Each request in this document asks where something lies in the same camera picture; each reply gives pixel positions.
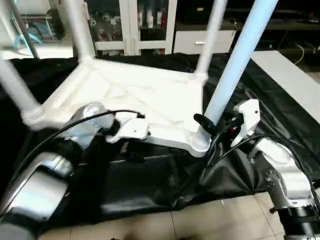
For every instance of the white plastic table top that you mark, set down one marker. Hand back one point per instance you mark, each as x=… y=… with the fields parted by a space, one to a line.
x=140 y=95

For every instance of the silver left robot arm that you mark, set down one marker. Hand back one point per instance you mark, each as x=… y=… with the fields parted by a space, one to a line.
x=55 y=170

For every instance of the black work surface mat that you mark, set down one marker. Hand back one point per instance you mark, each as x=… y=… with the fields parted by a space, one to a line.
x=150 y=185

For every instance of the white drawer unit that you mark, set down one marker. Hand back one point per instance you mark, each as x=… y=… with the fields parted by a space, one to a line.
x=205 y=42

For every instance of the white flat sheet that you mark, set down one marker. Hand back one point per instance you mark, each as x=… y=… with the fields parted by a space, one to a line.
x=292 y=80

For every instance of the white glass door cabinet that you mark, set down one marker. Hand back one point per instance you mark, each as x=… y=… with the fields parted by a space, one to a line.
x=130 y=25

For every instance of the colourful background box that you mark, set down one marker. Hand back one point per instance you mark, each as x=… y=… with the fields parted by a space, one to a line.
x=37 y=27

